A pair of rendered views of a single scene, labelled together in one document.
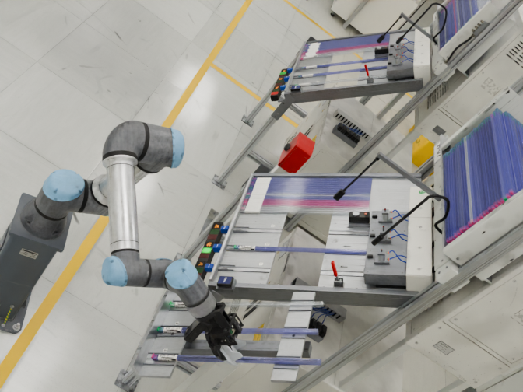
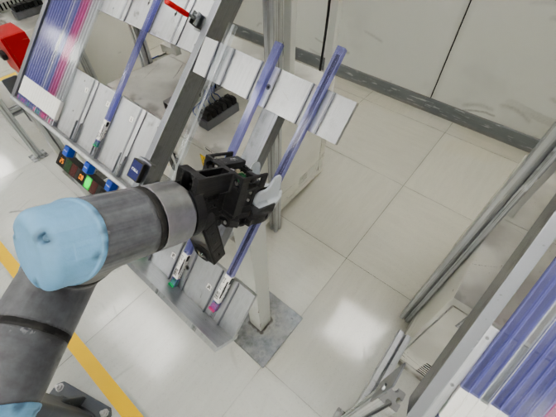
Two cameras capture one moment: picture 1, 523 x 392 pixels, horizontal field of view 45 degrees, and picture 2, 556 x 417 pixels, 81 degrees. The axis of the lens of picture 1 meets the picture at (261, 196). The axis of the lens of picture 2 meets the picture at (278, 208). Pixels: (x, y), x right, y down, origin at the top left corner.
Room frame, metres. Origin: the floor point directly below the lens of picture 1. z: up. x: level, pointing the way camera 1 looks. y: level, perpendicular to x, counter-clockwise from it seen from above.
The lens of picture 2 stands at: (0.89, -0.05, 1.35)
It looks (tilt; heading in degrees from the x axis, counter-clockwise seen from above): 52 degrees down; 323
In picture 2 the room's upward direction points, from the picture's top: straight up
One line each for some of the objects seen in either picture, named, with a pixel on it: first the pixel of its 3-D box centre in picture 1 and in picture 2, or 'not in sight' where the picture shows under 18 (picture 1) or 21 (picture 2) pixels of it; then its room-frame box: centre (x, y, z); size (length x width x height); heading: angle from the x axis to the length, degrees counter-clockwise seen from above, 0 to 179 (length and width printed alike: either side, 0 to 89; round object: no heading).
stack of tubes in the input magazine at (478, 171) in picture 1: (488, 180); not in sight; (1.96, -0.51, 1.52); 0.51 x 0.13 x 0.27; 14
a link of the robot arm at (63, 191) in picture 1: (62, 192); not in sight; (1.41, 0.49, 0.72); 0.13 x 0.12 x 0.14; 139
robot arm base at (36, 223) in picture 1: (47, 212); not in sight; (1.41, 0.49, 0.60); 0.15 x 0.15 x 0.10
